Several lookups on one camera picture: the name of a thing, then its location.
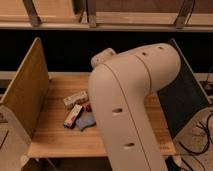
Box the small red object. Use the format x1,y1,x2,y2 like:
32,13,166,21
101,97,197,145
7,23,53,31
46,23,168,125
84,103,92,112

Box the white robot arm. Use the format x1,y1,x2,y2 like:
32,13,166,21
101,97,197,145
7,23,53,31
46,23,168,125
88,43,181,171

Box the wooden upper shelf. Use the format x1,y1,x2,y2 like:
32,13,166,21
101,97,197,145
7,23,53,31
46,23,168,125
0,0,213,32

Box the metal shelf bracket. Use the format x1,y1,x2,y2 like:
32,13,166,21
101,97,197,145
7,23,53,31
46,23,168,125
22,0,41,27
174,0,195,29
86,0,96,28

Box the left wooden side panel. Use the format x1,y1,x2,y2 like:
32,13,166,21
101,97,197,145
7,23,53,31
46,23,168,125
0,38,49,145

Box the middle metal shelf bracket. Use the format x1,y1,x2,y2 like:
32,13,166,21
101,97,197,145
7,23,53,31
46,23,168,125
86,0,96,28

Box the blue grey sponge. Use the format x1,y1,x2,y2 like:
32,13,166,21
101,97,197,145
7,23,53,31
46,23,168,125
76,113,96,131

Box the white rectangular box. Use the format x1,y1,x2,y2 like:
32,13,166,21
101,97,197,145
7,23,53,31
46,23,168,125
63,91,88,109

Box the black floor cables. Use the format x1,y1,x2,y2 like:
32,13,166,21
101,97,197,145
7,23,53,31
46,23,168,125
178,111,213,171

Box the left metal shelf bracket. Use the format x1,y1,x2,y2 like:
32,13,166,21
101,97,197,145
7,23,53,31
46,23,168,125
22,0,41,27

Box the red and white box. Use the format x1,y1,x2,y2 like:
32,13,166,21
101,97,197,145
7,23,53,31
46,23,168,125
64,104,83,128

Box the right metal shelf bracket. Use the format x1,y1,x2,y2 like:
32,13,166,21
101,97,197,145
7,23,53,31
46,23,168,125
174,0,195,29

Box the right dark side panel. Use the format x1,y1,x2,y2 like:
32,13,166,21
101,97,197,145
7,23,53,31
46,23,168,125
158,39,213,140

